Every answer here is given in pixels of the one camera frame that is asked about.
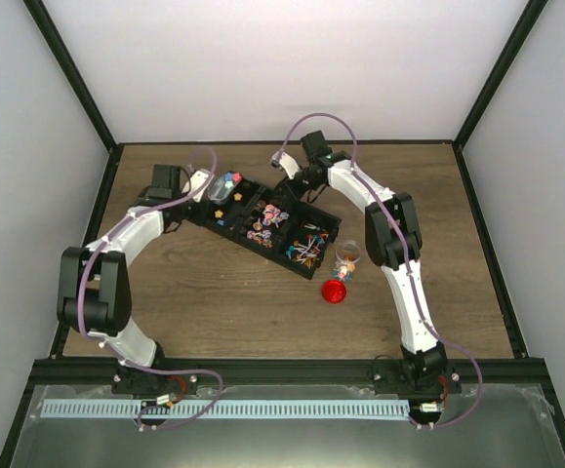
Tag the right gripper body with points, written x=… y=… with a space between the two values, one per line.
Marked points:
x=312 y=184

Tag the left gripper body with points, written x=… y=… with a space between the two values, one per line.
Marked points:
x=181 y=210

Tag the silver metal scoop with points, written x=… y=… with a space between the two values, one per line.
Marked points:
x=223 y=187

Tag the black candy tray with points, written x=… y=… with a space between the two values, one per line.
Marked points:
x=295 y=236

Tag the clear plastic jar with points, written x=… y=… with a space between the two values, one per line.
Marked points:
x=347 y=255

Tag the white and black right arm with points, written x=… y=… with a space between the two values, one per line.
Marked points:
x=393 y=242

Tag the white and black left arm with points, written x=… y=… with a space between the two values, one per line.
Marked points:
x=94 y=297

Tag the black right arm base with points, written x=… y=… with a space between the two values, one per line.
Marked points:
x=421 y=373

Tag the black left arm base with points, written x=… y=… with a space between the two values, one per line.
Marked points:
x=138 y=383

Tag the red jar lid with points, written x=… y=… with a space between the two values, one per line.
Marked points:
x=333 y=291

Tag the light blue slotted cable duct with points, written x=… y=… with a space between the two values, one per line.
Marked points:
x=230 y=409

